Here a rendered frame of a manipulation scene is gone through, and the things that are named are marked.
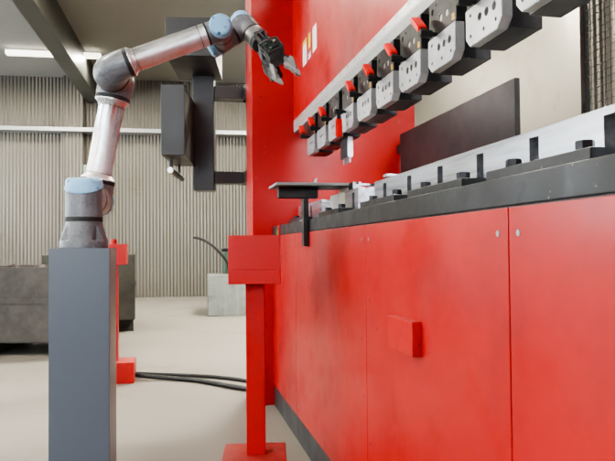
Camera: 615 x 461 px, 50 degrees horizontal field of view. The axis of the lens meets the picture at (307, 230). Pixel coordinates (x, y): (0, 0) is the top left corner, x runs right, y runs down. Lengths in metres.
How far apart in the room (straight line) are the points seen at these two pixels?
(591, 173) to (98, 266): 1.59
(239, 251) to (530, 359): 1.21
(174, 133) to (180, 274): 7.34
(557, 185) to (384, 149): 2.53
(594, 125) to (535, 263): 0.24
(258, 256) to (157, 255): 8.64
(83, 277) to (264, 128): 1.46
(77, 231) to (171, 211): 8.50
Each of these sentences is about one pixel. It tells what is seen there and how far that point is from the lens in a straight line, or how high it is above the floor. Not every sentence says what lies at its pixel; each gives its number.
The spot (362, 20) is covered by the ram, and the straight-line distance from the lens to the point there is 2.19.
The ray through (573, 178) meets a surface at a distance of 0.88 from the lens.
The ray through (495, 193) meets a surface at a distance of 1.05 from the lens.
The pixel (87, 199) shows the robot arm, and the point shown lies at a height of 0.93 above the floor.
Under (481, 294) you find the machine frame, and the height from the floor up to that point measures 0.69.
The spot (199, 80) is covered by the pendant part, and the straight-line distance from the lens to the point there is 3.85.
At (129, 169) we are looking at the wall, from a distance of 10.73.
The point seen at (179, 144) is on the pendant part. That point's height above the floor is 1.29.
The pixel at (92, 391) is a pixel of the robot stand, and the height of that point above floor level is 0.33.
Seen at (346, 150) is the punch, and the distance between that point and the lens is 2.42.
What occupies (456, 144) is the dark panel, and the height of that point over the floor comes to 1.18.
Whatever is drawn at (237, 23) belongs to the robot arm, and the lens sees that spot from 2.39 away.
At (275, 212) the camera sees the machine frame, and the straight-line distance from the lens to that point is 3.23.
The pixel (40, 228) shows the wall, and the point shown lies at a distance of 10.86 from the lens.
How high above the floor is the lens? 0.77
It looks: 1 degrees up
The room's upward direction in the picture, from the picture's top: 1 degrees counter-clockwise
